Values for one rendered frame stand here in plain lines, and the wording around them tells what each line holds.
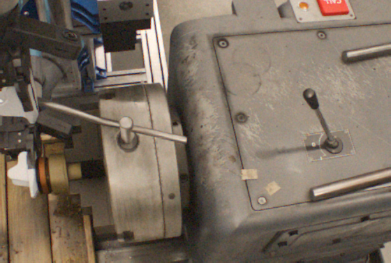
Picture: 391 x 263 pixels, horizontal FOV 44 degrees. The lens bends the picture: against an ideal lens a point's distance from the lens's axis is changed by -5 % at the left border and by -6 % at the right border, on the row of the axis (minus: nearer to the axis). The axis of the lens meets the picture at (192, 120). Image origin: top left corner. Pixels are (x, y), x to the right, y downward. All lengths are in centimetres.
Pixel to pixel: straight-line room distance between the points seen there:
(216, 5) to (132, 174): 190
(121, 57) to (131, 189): 138
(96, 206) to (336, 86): 51
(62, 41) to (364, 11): 66
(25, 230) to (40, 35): 63
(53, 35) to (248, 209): 41
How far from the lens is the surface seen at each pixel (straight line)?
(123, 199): 90
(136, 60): 221
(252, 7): 105
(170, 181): 90
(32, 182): 103
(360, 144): 95
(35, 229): 123
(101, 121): 83
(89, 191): 100
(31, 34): 71
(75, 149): 100
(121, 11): 127
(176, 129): 96
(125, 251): 121
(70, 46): 72
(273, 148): 89
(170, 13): 264
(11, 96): 78
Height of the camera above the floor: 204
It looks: 62 degrees down
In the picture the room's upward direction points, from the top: 9 degrees clockwise
